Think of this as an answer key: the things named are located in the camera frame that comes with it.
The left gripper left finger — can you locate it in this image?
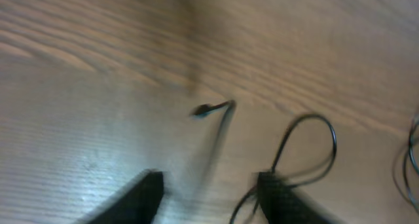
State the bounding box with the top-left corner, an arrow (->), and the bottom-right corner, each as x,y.
83,170 -> 164,224

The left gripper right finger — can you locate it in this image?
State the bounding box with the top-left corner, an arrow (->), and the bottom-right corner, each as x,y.
256,172 -> 340,224

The black cable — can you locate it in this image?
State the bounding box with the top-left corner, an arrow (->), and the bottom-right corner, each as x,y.
189,99 -> 419,224

